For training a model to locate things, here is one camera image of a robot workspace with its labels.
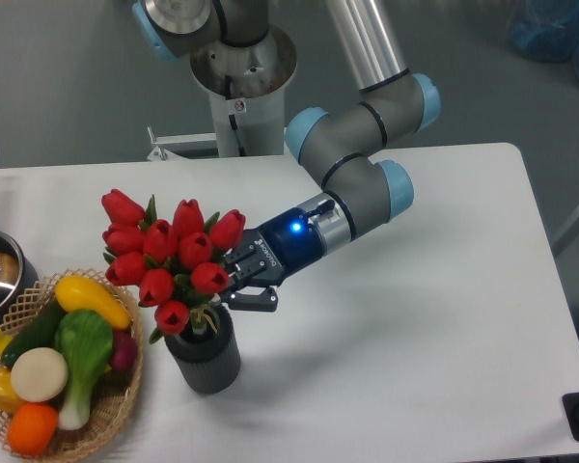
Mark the green bok choy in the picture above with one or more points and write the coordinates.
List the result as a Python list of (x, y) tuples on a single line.
[(85, 340)]

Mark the woven wicker basket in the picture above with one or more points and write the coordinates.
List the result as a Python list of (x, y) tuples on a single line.
[(114, 395)]

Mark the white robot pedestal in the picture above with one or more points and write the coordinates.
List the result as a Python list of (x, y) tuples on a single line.
[(246, 91)]

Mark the blue plastic bag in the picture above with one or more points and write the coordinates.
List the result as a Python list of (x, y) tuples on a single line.
[(546, 31)]

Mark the red tulip bouquet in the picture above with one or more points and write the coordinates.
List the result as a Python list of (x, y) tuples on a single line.
[(177, 265)]

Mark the yellow bell pepper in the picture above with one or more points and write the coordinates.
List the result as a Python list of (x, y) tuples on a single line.
[(10, 401)]

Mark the dark grey ribbed vase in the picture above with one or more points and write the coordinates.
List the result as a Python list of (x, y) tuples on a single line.
[(209, 363)]

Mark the yellow squash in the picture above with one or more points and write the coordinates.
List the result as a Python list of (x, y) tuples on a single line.
[(75, 292)]

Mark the purple red radish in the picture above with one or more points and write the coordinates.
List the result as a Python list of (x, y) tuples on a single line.
[(124, 352)]

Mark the round beige bun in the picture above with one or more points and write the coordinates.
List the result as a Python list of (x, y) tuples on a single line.
[(39, 374)]

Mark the dark green cucumber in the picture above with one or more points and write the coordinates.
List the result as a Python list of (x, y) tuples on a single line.
[(39, 332)]

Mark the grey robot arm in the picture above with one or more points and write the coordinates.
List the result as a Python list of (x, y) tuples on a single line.
[(356, 195)]

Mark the orange fruit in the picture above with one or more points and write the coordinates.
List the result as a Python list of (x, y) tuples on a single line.
[(32, 428)]

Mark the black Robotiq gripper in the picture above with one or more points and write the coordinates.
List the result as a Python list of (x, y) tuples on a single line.
[(267, 255)]

